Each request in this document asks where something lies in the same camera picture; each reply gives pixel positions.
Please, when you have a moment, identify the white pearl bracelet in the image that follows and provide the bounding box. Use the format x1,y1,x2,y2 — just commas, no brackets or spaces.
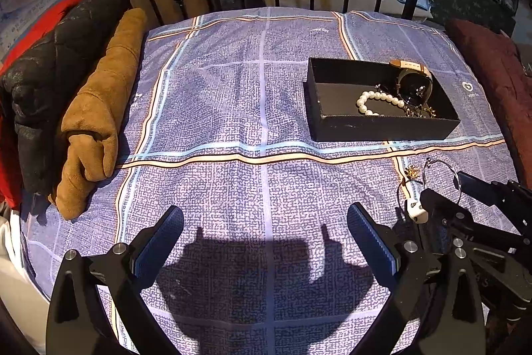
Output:
356,89,406,118

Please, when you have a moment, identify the black down jacket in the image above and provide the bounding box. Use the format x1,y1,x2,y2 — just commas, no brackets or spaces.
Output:
0,0,131,195

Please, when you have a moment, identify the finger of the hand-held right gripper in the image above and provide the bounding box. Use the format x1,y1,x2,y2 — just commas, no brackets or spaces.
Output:
418,188,521,254
455,171,532,215

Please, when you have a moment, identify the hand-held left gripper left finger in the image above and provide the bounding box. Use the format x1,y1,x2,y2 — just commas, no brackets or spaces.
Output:
46,205,184,355

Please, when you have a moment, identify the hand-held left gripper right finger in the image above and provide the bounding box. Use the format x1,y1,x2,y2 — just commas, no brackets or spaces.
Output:
347,202,487,355

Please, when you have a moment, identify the maroon quilted blanket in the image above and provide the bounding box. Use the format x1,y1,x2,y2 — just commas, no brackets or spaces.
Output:
445,18,532,189

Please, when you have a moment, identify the black jewelry box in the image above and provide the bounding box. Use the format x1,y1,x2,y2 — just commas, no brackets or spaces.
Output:
305,57,461,143

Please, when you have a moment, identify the silver hoop with white dice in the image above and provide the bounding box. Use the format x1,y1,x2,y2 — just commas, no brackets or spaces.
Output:
397,159,463,223

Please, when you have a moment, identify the blue plaid bed sheet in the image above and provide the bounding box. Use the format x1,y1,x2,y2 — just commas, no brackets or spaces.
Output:
21,7,520,351

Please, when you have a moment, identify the wristwatch with beige strap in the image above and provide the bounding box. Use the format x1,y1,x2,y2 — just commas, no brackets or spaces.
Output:
388,60,434,106

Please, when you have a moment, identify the tan suede garment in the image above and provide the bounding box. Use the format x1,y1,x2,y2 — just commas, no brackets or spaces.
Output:
48,8,147,220

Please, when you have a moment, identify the red down jacket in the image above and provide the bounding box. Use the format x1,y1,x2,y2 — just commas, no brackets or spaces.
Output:
0,0,84,210

